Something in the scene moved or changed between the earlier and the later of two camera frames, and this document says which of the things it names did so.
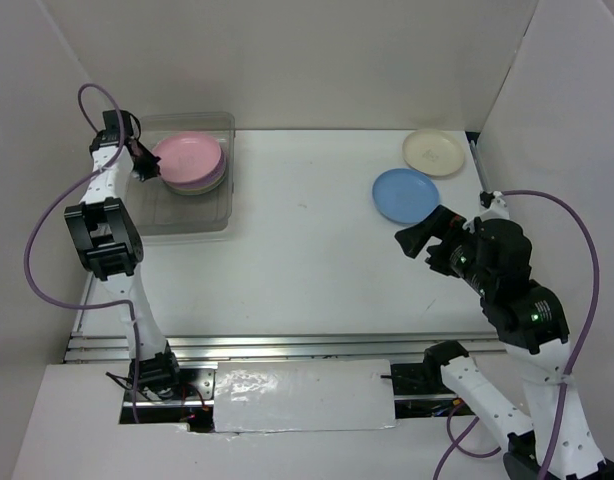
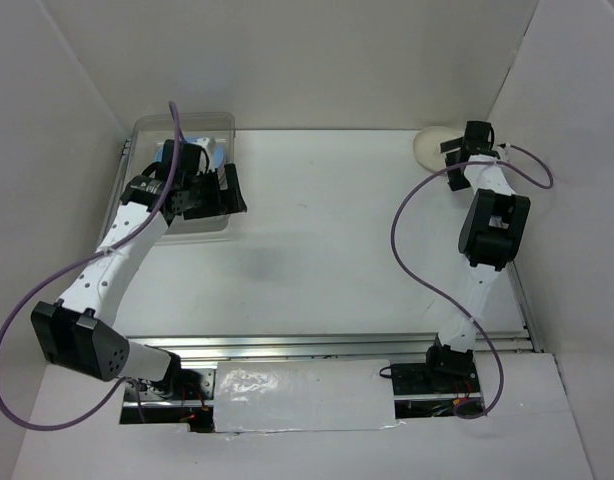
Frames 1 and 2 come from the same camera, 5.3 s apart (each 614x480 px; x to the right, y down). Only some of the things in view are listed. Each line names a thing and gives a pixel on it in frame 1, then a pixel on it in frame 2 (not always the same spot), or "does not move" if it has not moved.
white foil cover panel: (303, 395) does not move
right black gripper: (444, 221) -> (451, 145)
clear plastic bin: (174, 217) does not move
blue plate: (406, 196) -> (215, 156)
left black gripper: (151, 169) -> (224, 201)
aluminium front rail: (114, 347) does not move
